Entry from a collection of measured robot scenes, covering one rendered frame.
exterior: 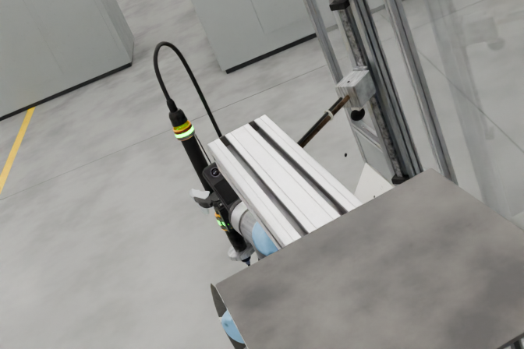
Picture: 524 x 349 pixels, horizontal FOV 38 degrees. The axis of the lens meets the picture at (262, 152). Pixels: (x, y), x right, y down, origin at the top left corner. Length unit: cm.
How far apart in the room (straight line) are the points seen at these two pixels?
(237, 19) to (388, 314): 668
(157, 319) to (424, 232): 382
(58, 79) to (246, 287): 843
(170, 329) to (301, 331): 371
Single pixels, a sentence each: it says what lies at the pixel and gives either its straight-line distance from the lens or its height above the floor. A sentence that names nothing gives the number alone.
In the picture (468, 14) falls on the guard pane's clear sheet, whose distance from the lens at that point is 188.
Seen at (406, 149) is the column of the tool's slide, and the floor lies 127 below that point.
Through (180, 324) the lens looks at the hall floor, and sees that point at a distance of 434.
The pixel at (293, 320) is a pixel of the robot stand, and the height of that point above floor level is 203.
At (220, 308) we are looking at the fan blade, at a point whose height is 109.
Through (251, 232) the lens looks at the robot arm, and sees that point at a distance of 152.
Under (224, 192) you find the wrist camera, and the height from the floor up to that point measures 169.
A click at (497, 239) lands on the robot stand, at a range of 67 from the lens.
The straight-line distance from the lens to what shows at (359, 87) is 217.
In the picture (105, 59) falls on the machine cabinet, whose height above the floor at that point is 20.
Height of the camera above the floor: 244
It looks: 26 degrees down
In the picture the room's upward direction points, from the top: 24 degrees counter-clockwise
